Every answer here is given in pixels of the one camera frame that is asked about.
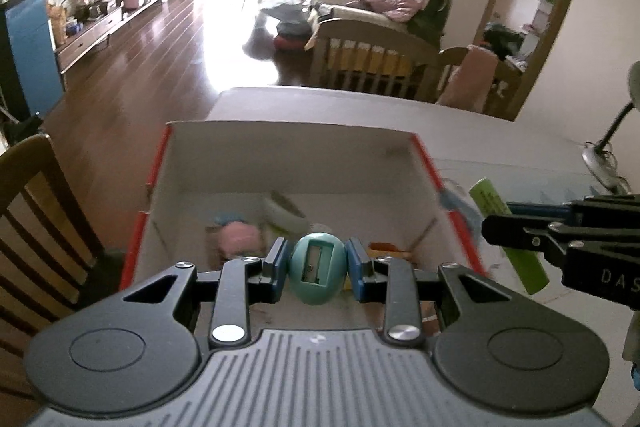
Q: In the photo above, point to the pink quilted blanket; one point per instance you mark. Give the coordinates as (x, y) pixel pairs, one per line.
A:
(395, 7)

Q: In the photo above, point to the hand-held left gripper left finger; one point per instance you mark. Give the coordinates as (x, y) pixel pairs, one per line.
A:
(277, 266)

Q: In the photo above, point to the blue bean bag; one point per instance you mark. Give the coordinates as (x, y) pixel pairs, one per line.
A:
(282, 13)

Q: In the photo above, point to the pink cloth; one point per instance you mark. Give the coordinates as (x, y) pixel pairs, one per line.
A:
(470, 79)

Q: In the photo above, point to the wooden TV cabinet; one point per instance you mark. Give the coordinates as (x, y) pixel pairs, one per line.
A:
(110, 22)

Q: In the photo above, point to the beige sofa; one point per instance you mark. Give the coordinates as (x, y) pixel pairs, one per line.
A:
(350, 2)

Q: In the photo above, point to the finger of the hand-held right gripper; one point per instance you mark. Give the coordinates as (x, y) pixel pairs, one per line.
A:
(505, 229)
(600, 208)

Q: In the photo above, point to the red cardboard box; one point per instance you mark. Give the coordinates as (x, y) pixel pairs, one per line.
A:
(300, 157)

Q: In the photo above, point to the teal egg-shaped pencil sharpener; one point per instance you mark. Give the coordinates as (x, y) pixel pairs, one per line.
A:
(317, 267)

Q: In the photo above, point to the blue cabinet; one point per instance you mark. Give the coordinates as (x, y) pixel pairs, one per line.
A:
(27, 52)

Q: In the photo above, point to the yellow box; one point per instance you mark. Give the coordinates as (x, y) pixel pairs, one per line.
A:
(390, 251)

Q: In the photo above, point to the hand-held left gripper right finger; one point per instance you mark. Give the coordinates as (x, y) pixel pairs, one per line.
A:
(355, 268)

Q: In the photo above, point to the wooden dining chair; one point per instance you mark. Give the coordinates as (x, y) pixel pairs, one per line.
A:
(40, 227)
(505, 82)
(370, 42)

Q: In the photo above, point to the grey desk lamp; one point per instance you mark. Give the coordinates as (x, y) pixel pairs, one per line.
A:
(607, 142)

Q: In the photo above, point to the dark blue placemat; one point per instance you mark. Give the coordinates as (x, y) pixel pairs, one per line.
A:
(457, 207)

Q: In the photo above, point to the lime green tube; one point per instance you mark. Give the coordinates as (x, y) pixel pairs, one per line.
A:
(520, 267)

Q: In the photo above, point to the pink heart-shaped box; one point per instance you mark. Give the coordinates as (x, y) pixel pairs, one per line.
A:
(237, 241)

